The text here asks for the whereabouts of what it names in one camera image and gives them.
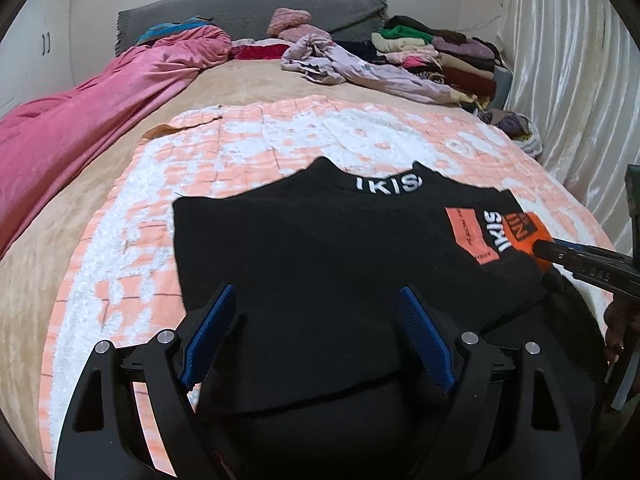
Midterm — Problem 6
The pink knitted garment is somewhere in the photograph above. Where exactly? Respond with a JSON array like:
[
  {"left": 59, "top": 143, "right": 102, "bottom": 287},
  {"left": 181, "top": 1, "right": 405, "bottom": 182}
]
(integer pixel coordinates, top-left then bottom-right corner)
[{"left": 267, "top": 7, "right": 333, "bottom": 43}]

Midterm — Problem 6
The person's right hand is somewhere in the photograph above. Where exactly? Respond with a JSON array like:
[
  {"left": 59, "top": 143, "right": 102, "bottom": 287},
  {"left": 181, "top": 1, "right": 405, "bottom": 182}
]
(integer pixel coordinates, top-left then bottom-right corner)
[{"left": 602, "top": 297, "right": 640, "bottom": 376}]

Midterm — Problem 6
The black sweater with orange cuffs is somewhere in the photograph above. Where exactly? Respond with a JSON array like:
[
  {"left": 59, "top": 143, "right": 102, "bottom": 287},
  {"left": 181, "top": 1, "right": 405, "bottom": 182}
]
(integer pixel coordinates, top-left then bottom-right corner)
[{"left": 172, "top": 156, "right": 613, "bottom": 480}]

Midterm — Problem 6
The beige bed sheet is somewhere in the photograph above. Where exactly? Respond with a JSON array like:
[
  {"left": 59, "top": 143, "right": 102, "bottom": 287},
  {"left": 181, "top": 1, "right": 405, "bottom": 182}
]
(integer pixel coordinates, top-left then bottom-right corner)
[{"left": 0, "top": 57, "right": 481, "bottom": 411}]

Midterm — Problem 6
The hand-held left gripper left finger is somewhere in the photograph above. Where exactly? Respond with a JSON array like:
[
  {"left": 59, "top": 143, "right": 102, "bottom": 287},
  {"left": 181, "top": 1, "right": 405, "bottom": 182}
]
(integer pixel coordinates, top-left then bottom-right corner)
[{"left": 54, "top": 282, "right": 238, "bottom": 480}]

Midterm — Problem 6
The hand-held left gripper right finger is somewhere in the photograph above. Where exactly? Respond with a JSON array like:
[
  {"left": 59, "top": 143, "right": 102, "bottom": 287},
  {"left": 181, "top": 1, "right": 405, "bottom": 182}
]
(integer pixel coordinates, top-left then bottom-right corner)
[{"left": 398, "top": 284, "right": 583, "bottom": 480}]

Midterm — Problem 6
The bag of clothes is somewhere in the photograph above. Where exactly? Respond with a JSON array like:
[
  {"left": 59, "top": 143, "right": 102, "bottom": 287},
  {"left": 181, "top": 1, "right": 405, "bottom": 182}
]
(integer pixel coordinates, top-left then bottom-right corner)
[{"left": 480, "top": 109, "right": 543, "bottom": 156}]

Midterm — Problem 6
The red cloth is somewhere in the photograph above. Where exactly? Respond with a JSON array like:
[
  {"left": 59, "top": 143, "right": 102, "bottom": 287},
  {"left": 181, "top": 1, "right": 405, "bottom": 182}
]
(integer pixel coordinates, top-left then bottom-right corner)
[{"left": 231, "top": 42, "right": 291, "bottom": 61}]

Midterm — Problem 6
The grey bed headboard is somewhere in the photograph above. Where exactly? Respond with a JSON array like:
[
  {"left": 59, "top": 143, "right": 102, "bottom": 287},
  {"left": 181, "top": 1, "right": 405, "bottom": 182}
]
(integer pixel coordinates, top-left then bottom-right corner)
[{"left": 115, "top": 0, "right": 388, "bottom": 57}]

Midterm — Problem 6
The blue cloth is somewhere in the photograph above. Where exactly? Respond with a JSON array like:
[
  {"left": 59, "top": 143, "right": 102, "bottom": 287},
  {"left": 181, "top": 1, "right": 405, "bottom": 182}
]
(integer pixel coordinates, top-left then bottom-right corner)
[{"left": 136, "top": 16, "right": 213, "bottom": 45}]

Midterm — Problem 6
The stack of folded clothes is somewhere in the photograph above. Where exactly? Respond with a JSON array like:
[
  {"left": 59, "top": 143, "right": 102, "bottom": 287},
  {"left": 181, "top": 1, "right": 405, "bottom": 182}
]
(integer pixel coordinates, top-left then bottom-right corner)
[{"left": 370, "top": 16, "right": 506, "bottom": 111}]

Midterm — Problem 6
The peach and white plaid blanket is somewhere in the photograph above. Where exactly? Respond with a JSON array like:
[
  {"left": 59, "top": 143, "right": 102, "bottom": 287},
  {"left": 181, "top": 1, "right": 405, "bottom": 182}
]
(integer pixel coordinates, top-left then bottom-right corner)
[{"left": 40, "top": 95, "right": 601, "bottom": 476}]

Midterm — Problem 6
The lilac crumpled garment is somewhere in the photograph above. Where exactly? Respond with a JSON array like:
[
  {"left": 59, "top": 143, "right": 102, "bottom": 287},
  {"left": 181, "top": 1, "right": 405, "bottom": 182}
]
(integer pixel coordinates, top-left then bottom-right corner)
[{"left": 280, "top": 33, "right": 458, "bottom": 107}]

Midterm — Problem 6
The white satin curtain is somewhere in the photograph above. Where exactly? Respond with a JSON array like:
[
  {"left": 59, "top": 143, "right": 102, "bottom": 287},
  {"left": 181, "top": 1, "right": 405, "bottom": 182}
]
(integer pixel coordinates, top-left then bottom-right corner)
[{"left": 500, "top": 0, "right": 640, "bottom": 261}]

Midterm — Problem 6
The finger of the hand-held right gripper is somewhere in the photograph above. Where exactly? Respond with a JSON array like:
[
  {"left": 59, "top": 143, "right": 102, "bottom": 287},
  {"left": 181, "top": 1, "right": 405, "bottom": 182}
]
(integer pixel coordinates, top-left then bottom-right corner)
[
  {"left": 531, "top": 241, "right": 640, "bottom": 302},
  {"left": 549, "top": 238, "right": 627, "bottom": 264}
]

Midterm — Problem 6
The white wardrobe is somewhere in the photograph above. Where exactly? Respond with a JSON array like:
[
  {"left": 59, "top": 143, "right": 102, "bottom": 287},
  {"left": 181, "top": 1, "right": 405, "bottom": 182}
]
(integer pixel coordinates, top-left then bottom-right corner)
[{"left": 0, "top": 0, "right": 76, "bottom": 121}]

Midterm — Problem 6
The grey cushion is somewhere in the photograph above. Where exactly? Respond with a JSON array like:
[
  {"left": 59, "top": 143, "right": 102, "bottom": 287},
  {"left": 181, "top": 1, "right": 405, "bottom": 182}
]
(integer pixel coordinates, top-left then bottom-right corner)
[{"left": 492, "top": 67, "right": 514, "bottom": 111}]

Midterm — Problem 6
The pink quilt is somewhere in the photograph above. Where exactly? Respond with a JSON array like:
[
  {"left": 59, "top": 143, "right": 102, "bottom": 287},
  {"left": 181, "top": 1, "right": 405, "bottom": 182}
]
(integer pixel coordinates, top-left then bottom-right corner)
[{"left": 0, "top": 25, "right": 233, "bottom": 261}]

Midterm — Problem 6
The black crumpled garment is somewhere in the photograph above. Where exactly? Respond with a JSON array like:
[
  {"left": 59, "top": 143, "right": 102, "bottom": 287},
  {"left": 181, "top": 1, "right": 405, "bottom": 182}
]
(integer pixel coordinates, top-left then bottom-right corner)
[{"left": 332, "top": 39, "right": 381, "bottom": 63}]

